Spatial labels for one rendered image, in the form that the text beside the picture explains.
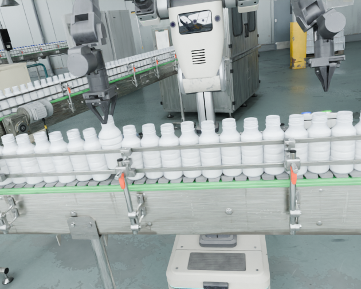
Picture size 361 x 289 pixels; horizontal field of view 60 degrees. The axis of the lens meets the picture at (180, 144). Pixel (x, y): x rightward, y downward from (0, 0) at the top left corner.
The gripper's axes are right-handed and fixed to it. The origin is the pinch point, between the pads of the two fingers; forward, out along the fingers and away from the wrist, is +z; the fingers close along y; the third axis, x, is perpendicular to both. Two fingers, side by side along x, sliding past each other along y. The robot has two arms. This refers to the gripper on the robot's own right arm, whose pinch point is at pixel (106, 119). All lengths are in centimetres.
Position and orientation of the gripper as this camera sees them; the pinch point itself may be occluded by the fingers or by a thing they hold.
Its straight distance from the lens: 94.7
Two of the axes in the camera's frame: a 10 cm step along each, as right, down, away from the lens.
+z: 1.3, 9.2, 3.6
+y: -1.6, 3.8, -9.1
